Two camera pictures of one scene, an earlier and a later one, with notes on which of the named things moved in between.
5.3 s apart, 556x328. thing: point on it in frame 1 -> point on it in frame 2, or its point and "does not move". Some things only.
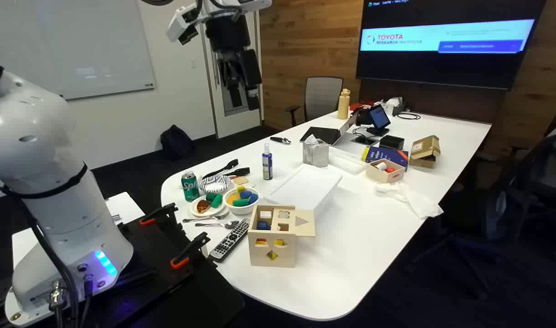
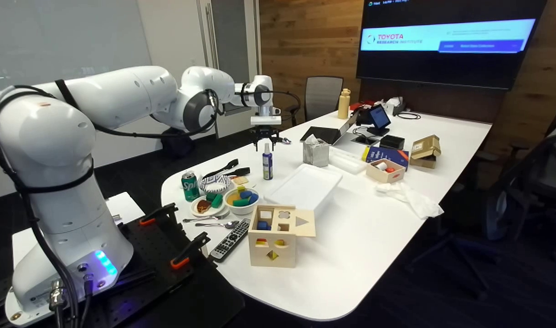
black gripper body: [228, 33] -> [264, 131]
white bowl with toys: [241, 198] does not move
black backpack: [177, 146] does not move
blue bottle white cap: [266, 164] does not move
